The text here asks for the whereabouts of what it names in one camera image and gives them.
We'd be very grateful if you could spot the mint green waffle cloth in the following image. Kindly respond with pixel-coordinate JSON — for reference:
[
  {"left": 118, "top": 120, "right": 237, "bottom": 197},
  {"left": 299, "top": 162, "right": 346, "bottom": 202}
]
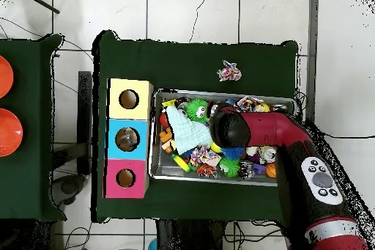
[{"left": 166, "top": 104, "right": 214, "bottom": 155}]

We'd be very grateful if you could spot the orange striped tiger toy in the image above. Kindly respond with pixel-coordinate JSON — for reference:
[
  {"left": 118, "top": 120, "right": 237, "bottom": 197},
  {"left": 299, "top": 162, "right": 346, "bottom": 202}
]
[{"left": 196, "top": 163, "right": 219, "bottom": 179}]

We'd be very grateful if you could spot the wooden box with three holes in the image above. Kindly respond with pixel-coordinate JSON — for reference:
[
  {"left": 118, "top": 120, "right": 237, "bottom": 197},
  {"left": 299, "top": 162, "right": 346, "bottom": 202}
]
[{"left": 104, "top": 78, "right": 155, "bottom": 199}]

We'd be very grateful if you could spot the green fuzzy toy with eyes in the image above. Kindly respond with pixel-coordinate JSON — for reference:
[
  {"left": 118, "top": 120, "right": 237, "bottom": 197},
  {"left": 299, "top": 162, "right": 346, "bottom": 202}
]
[{"left": 186, "top": 97, "right": 212, "bottom": 123}]

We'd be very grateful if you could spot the red ball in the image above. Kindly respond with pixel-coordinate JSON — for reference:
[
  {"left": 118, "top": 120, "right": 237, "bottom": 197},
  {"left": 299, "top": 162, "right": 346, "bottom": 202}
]
[{"left": 158, "top": 112, "right": 171, "bottom": 129}]

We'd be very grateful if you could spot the orange plastic building block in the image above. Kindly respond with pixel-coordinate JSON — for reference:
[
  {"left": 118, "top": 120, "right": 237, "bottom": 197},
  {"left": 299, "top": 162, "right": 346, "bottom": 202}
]
[{"left": 157, "top": 128, "right": 177, "bottom": 155}]

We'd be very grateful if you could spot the yellow cheese wedge toy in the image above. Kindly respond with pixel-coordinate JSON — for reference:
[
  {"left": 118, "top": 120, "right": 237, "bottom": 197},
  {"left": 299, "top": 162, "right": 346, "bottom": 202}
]
[{"left": 162, "top": 98, "right": 177, "bottom": 111}]

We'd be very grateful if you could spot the blue spiky ball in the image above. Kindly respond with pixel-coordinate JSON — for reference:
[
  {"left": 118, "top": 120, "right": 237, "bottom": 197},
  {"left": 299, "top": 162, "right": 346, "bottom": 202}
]
[{"left": 221, "top": 147, "right": 246, "bottom": 162}]

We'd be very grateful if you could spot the crushed silver can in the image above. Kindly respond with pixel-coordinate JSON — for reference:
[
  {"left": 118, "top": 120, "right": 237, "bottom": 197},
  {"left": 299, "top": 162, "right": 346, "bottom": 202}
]
[{"left": 260, "top": 146, "right": 278, "bottom": 164}]

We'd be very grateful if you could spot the small orange basketball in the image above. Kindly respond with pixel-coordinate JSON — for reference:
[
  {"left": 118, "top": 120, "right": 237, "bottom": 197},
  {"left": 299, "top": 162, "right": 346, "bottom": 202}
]
[{"left": 264, "top": 162, "right": 278, "bottom": 180}]

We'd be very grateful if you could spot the side table with green cloth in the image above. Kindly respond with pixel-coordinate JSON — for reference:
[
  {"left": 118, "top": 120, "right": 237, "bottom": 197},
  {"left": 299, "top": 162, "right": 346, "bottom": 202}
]
[{"left": 0, "top": 34, "right": 65, "bottom": 223}]

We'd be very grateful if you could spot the orange bowl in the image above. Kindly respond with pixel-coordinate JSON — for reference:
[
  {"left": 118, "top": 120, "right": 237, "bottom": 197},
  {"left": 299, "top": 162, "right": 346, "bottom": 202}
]
[
  {"left": 0, "top": 55, "right": 15, "bottom": 100},
  {"left": 0, "top": 109, "right": 23, "bottom": 158}
]

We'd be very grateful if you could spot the black rod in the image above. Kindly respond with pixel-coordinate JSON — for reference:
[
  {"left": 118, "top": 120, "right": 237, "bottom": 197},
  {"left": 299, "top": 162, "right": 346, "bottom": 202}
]
[{"left": 16, "top": 0, "right": 61, "bottom": 15}]

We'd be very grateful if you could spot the wire mesh bin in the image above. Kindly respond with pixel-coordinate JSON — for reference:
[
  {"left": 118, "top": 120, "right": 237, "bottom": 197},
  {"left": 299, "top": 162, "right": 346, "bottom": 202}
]
[{"left": 149, "top": 89, "right": 296, "bottom": 188}]

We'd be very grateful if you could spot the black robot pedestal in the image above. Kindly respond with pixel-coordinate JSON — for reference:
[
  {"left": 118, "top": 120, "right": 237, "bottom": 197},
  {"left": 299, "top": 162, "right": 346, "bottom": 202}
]
[{"left": 155, "top": 219, "right": 229, "bottom": 250}]

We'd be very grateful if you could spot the black power cable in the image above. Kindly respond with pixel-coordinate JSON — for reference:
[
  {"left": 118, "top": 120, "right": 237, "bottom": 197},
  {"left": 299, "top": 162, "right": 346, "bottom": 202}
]
[{"left": 324, "top": 134, "right": 375, "bottom": 142}]

